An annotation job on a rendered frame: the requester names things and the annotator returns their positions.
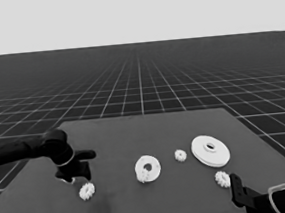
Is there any large thick white disc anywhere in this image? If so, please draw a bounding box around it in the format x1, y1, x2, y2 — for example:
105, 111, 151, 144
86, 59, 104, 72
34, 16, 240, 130
189, 132, 232, 170

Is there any white round carrier with pins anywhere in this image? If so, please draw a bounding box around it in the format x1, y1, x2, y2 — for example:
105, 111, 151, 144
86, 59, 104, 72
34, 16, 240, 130
133, 153, 163, 184

